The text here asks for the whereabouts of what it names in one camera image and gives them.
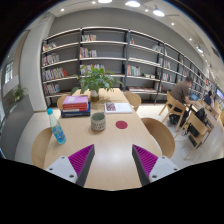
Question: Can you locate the green potted plant on table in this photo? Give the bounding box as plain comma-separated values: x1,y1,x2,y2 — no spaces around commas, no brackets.
71,65,123,102

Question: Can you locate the wooden chair near right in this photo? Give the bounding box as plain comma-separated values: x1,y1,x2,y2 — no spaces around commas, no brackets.
142,118,175,158

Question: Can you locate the clear water bottle blue label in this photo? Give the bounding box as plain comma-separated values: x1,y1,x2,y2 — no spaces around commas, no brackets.
47,108,66,144

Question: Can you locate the wooden folding chair with bag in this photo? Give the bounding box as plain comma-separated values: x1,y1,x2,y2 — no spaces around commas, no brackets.
176,113,209,149

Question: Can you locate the small plant by window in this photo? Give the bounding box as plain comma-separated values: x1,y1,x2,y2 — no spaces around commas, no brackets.
13,85,25,102

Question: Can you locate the grey wall bookshelf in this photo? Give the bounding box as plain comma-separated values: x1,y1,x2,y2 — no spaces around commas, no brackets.
41,27,217,106

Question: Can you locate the wooden chair far left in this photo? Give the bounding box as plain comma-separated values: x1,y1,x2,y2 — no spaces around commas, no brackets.
57,95,69,111

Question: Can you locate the wooden folding chair under person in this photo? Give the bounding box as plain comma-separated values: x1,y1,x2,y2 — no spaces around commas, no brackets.
162,92,186,130

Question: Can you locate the wooden chair near left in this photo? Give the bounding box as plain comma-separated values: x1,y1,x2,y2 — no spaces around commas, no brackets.
31,127,52,169

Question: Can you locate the pink top book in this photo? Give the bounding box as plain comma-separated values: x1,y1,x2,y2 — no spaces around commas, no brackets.
63,95,88,105

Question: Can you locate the red middle book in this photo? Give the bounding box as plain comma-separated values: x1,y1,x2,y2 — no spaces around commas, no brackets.
62,103,88,111

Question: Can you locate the white book with patterned cover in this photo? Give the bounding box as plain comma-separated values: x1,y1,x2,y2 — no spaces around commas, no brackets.
104,103,132,114

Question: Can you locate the seated person in brown shirt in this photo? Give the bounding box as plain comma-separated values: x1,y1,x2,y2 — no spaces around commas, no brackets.
170,76,194,126

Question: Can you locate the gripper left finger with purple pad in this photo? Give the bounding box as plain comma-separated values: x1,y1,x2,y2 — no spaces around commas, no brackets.
46,145,95,187

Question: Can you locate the dark blue bottom book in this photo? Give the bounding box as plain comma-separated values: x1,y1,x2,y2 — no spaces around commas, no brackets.
61,102,91,118

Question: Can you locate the grey-green ceramic mug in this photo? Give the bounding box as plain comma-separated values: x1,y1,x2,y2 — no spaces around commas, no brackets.
91,112,106,131

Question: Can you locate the wooden chair far right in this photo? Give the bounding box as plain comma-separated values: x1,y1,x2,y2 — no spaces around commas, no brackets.
124,91,141,111

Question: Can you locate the red round coaster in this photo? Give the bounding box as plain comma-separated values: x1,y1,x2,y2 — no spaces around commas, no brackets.
116,121,128,129

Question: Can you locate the black backpack on chair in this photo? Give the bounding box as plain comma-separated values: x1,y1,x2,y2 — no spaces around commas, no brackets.
187,108,207,137

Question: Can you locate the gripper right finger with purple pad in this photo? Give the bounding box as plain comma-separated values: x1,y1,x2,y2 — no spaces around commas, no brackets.
132,145,179,186

